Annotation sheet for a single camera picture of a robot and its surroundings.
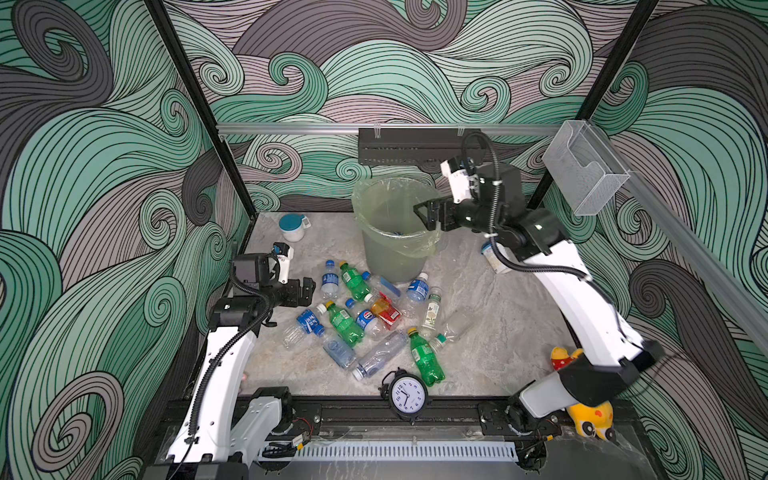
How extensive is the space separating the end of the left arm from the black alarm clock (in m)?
0.33

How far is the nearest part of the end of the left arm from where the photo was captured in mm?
546

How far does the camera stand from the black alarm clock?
2.41 ft
